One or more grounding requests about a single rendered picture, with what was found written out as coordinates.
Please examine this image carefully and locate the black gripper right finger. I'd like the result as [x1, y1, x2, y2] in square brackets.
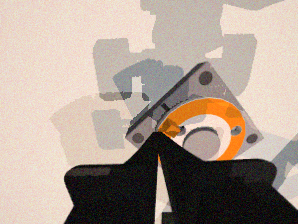
[157, 132, 277, 224]

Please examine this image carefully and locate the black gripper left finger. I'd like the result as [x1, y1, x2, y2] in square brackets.
[64, 132, 158, 224]

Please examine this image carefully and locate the orange round plate with holes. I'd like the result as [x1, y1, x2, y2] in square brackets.
[155, 96, 245, 160]

